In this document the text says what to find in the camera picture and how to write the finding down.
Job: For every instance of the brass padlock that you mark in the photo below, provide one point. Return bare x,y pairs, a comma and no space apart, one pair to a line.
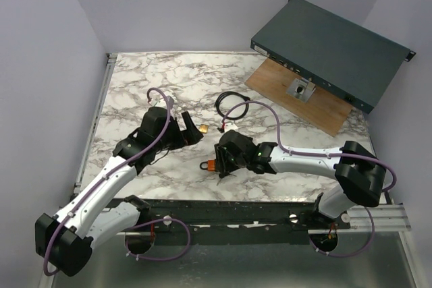
203,128

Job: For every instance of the orange padlock with keys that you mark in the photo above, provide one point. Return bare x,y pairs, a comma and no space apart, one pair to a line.
209,165

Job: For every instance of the small grey stand camera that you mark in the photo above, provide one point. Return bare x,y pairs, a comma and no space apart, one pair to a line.
301,89

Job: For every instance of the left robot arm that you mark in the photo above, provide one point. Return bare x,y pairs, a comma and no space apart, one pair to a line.
67,240

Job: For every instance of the wooden board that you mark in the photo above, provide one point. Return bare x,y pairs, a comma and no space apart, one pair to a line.
323,110

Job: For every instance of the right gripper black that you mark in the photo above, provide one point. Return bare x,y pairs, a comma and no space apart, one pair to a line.
221,163

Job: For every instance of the black mounting rail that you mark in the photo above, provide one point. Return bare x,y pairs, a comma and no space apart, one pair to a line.
219,223

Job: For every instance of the dark teal network switch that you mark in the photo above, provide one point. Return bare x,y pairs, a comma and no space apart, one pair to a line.
351,62

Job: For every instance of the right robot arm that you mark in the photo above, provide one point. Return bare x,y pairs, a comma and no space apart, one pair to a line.
358,174

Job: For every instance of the orange padlock key bunch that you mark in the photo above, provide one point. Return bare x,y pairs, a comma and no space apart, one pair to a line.
225,177

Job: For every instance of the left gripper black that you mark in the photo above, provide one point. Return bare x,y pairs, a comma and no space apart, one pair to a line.
191,135

